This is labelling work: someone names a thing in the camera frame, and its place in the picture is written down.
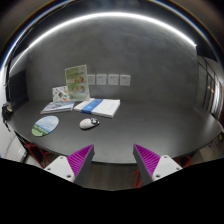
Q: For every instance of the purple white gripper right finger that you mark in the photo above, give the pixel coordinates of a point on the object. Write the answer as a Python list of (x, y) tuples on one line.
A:
[(153, 167)]

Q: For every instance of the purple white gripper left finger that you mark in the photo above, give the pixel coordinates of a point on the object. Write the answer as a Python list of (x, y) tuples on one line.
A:
[(74, 167)]

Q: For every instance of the white computer mouse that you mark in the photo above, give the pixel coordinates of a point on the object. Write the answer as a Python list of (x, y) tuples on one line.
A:
[(88, 123)]

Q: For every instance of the round landscape mouse pad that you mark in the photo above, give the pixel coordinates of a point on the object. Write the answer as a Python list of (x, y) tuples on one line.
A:
[(45, 126)]

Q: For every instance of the thin landscape cover booklet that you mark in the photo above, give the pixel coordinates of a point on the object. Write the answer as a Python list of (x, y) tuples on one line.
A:
[(59, 106)]

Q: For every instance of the white book with blue band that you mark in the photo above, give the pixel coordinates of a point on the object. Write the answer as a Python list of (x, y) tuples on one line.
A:
[(99, 107)]

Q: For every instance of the small colourful standing card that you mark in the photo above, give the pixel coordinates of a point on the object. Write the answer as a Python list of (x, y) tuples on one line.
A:
[(60, 94)]

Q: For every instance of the green standing brochure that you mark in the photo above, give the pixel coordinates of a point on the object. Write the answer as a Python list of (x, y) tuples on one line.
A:
[(77, 83)]

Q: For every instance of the black object at table edge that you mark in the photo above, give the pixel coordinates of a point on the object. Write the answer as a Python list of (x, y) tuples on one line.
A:
[(6, 113)]

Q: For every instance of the black monitor screen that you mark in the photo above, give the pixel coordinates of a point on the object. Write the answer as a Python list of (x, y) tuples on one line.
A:
[(18, 90)]

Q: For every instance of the red chair frame left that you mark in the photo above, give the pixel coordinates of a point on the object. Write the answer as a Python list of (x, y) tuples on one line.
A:
[(40, 156)]

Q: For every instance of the white wall socket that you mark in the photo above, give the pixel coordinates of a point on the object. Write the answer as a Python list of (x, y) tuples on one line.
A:
[(101, 79), (91, 79), (113, 79), (125, 80)]

